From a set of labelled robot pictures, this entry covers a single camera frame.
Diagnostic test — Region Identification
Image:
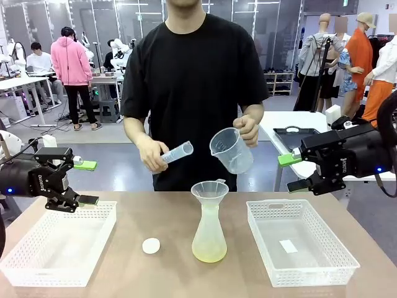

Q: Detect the white perforated plastic basket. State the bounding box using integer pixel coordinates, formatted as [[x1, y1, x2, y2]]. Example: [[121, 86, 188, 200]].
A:
[[0, 201, 118, 288], [246, 199, 362, 289]]

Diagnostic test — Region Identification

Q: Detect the black plastic tray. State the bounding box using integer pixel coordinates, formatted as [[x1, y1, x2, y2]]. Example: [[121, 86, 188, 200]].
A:
[[272, 125, 321, 153]]

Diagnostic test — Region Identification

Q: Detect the person's right hand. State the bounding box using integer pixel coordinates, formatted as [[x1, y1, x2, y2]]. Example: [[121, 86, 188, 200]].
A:
[[138, 139, 171, 174]]

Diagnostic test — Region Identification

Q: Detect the white round flask cap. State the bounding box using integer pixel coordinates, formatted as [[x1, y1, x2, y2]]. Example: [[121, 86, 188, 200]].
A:
[[141, 237, 161, 255]]

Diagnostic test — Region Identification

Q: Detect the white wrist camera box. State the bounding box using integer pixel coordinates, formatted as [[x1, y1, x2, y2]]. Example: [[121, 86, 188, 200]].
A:
[[42, 133, 58, 165], [325, 104, 342, 124]]

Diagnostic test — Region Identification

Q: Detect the mannequin in orange trousers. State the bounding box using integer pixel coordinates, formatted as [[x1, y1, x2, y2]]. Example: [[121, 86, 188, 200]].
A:
[[361, 34, 397, 128]]

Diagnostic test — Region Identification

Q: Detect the white long workbench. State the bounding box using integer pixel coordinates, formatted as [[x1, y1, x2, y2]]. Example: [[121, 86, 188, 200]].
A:
[[0, 76, 58, 128]]

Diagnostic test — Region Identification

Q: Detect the grey plastic stool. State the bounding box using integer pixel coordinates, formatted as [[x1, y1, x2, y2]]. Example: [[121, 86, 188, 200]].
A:
[[99, 99, 121, 124]]

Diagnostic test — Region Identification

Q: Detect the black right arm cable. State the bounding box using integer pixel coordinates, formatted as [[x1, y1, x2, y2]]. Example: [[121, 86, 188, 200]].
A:
[[374, 91, 397, 199]]

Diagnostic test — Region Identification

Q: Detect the clear plastic graduated cylinder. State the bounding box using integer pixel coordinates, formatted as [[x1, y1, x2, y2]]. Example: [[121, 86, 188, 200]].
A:
[[151, 140, 195, 175]]

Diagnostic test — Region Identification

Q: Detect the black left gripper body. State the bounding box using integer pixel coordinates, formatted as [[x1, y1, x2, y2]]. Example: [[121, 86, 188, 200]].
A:
[[0, 164, 69, 199]]

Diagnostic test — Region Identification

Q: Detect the person's left hand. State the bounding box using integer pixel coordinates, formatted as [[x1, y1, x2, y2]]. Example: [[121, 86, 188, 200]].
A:
[[232, 114, 261, 149]]

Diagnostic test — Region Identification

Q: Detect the clear plastic measuring jug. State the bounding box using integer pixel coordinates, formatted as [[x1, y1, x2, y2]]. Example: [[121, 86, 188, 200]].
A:
[[209, 127, 254, 175]]

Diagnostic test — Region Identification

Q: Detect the person's left forearm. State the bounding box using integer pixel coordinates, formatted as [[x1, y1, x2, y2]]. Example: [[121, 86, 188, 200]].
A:
[[240, 104, 265, 125]]

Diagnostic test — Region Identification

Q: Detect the person in black t-shirt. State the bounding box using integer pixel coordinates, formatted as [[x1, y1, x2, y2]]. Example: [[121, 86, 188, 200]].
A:
[[120, 0, 270, 192]]

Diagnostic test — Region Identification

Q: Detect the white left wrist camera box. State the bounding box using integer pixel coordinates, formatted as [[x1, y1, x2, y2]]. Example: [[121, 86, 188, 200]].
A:
[[42, 133, 58, 165]]

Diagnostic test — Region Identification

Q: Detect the translucent plastic conical flask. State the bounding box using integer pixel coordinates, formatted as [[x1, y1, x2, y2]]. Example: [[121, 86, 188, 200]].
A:
[[191, 198, 228, 264]]

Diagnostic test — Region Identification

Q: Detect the person in pink hoodie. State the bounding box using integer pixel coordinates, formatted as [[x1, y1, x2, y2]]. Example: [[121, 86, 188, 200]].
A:
[[50, 27, 103, 131]]

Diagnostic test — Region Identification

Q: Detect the black tripod stand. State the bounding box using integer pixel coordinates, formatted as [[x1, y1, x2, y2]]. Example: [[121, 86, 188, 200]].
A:
[[293, 34, 332, 112]]

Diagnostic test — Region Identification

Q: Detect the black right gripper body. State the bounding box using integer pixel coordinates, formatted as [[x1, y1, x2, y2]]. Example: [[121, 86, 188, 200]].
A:
[[322, 124, 397, 180]]

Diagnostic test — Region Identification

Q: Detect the person's right forearm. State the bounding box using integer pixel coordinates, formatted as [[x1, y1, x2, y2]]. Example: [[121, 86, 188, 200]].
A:
[[123, 116, 162, 156]]

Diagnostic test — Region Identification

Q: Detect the clear plastic funnel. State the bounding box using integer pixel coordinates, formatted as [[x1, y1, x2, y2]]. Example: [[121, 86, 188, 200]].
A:
[[190, 179, 230, 212]]

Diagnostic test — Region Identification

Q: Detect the mannequin in grey jacket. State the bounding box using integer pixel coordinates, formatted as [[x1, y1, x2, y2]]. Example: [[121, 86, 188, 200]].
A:
[[298, 12, 344, 112]]

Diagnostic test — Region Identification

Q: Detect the wooden shoe rack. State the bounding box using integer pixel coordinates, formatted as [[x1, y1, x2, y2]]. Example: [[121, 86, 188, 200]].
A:
[[263, 71, 295, 96]]

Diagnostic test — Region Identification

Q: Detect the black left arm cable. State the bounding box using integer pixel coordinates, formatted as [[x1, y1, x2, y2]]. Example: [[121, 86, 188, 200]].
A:
[[0, 136, 43, 166]]

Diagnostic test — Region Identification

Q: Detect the seated person in white shirt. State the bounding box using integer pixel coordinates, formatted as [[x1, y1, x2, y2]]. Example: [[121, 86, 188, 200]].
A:
[[26, 42, 63, 105]]

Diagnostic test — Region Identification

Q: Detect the mannequin in orange coat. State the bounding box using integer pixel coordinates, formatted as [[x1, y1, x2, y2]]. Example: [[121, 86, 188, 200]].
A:
[[337, 12, 377, 120]]

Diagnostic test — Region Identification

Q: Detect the white paper label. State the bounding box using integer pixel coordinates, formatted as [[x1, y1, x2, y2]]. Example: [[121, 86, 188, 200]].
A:
[[279, 239, 298, 254]]

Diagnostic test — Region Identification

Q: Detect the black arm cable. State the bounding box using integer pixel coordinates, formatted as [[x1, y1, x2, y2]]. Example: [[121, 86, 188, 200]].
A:
[[374, 91, 397, 199], [0, 136, 43, 166]]

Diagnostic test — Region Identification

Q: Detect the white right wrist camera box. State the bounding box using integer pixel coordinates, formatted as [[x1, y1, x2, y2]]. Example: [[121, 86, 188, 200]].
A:
[[325, 104, 342, 124]]

